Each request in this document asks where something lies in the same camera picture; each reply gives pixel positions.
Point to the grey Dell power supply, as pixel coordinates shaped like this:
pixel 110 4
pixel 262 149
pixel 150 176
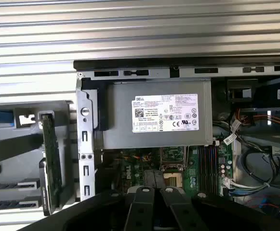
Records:
pixel 120 108

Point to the black open PC case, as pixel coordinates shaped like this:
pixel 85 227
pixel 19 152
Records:
pixel 85 168

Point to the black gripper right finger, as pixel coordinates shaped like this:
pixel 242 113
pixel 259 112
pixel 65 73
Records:
pixel 183 214

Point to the metal socket cover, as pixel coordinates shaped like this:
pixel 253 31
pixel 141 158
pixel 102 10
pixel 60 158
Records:
pixel 162 156

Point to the black RAM slot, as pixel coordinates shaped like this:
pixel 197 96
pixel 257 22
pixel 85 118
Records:
pixel 200 170
pixel 209 170

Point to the black graphics card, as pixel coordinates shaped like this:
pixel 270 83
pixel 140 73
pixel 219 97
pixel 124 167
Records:
pixel 53 156

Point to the grey metal drive cage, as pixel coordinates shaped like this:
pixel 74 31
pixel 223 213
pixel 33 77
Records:
pixel 262 136

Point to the grey plastic parts rack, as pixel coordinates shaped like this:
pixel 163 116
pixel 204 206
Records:
pixel 0 130

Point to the RAM slot with white clips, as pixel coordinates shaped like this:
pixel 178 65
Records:
pixel 204 170

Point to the green Dell motherboard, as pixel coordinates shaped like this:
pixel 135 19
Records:
pixel 192 173

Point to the hard disk in blue carrier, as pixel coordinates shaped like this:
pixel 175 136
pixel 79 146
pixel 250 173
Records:
pixel 0 118

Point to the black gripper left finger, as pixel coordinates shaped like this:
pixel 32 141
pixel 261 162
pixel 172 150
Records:
pixel 139 211

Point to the black optical drive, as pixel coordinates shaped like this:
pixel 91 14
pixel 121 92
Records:
pixel 267 93

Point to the CPU socket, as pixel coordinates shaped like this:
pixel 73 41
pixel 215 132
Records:
pixel 174 179

